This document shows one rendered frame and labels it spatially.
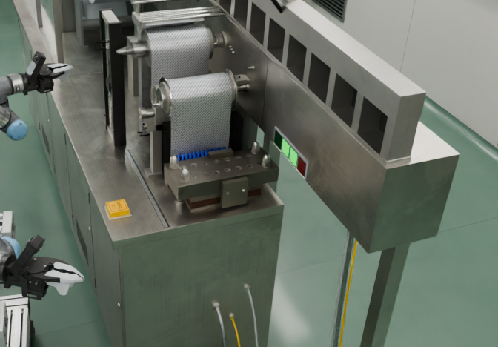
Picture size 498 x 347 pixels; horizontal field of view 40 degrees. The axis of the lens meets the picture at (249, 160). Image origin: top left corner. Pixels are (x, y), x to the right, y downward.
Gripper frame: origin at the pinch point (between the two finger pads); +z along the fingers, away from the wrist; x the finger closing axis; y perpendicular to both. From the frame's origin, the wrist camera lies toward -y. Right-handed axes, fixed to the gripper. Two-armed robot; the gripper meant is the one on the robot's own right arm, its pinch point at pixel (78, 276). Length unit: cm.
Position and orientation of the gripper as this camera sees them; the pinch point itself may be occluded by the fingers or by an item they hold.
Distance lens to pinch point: 176.2
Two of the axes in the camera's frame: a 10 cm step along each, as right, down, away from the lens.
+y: -1.0, 9.0, 4.2
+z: 9.7, 1.7, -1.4
